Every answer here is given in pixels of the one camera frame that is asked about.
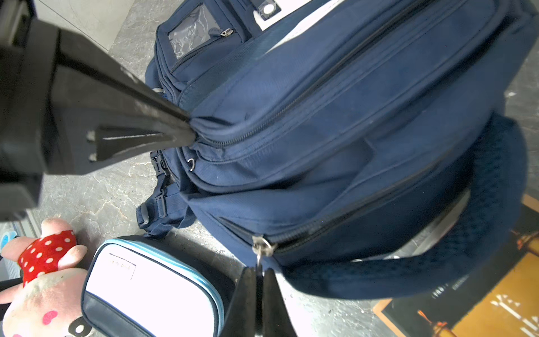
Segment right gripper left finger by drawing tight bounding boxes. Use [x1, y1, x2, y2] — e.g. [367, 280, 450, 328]
[220, 268, 257, 337]

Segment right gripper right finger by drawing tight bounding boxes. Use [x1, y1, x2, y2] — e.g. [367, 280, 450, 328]
[262, 268, 297, 337]

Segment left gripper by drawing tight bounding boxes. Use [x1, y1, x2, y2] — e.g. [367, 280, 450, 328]
[1, 18, 196, 221]

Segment navy blue student backpack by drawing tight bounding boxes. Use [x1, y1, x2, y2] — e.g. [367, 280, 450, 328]
[136, 1, 538, 299]

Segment brown black book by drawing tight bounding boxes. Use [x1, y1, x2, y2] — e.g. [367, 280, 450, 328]
[374, 195, 538, 336]

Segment blue pencil case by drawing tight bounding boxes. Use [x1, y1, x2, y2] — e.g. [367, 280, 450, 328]
[81, 236, 234, 336]

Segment pink pig plush toy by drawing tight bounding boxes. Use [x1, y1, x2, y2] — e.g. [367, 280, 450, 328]
[1, 218, 95, 336]

